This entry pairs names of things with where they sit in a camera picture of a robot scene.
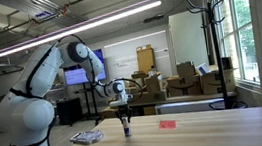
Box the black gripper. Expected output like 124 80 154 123
115 103 134 127

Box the blue silver drink can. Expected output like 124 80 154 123
122 121 133 138

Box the flat brown cardboard box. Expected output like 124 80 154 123
132 88 169 106

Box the red square paper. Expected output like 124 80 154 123
157 118 178 132

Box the black screen stand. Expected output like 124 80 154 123
72 81 103 128

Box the open brown cardboard box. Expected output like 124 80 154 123
144 73 165 94

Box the black low cabinet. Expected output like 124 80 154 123
55 96 86 127

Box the tall brown cardboard box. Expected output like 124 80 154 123
135 43 157 75

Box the white bench box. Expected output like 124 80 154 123
153 96 228 117

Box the cardboard box with smile print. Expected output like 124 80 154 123
199 67 239 96
166 72 204 100

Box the small brown cardboard box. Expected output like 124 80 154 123
175 60 198 79

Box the white blue box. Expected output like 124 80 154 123
194 61 213 77

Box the long ceiling light tube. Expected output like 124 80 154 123
0 0 168 64

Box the black coat rack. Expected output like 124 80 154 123
185 0 251 115

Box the white wall board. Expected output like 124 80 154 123
102 29 174 85

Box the wall display screen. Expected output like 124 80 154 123
60 48 109 87

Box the silver ceiling air duct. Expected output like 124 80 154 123
0 0 90 37

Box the large window frame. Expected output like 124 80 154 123
212 0 262 94

